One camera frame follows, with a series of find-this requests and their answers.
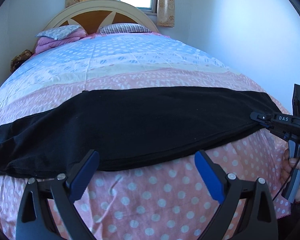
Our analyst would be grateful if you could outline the black pants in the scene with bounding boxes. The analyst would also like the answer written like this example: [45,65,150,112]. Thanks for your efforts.
[0,87,279,179]

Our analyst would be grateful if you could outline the pink blue dotted bedspread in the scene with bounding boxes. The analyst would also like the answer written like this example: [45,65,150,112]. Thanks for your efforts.
[0,34,290,239]

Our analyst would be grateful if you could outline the beige right headboard curtain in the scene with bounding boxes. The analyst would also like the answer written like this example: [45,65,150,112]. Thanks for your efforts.
[157,0,175,28]

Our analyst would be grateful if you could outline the brown plush toy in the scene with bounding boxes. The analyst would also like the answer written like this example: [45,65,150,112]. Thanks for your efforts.
[10,49,33,73]

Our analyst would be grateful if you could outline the striped pillow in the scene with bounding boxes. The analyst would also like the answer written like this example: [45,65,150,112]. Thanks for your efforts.
[98,23,152,35]

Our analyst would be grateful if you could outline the folded pink blanket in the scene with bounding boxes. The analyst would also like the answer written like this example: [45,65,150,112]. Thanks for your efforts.
[34,28,87,54]

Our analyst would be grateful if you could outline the grey floral pillow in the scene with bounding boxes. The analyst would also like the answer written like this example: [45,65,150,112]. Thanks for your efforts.
[36,25,81,40]

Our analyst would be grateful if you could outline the cream wooden headboard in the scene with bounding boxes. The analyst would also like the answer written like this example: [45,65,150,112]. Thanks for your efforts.
[44,0,158,34]

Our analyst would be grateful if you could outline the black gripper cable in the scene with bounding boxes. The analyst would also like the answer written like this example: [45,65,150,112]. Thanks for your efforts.
[271,127,300,202]

